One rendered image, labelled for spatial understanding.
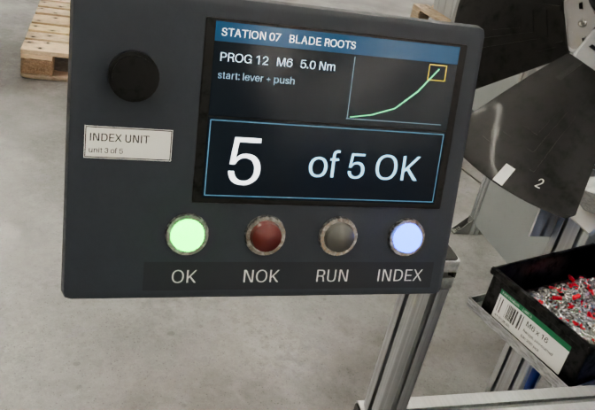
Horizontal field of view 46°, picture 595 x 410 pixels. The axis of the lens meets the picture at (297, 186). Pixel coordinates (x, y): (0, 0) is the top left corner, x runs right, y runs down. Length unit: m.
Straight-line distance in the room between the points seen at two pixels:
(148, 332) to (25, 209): 0.74
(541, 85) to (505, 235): 1.61
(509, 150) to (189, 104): 0.73
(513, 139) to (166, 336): 1.25
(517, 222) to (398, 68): 2.20
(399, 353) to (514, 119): 0.55
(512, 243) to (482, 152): 1.59
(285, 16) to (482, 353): 1.94
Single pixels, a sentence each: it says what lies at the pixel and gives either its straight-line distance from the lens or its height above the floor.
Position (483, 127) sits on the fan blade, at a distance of 1.11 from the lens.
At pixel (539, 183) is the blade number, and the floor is 0.95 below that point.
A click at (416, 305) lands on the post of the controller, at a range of 0.61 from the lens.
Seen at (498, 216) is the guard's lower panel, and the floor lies 0.17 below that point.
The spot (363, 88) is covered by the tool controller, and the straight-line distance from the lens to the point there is 0.44.
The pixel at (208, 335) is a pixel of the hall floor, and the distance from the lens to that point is 2.06.
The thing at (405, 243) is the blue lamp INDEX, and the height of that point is 1.12.
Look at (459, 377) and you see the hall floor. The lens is 2.17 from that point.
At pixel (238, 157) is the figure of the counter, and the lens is 0.43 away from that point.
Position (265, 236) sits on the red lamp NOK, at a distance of 0.44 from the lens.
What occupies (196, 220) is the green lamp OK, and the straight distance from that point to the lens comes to 0.43.
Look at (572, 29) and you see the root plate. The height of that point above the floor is 1.12.
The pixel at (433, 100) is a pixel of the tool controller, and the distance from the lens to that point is 0.47.
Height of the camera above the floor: 1.36
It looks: 28 degrees down
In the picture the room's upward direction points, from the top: 12 degrees clockwise
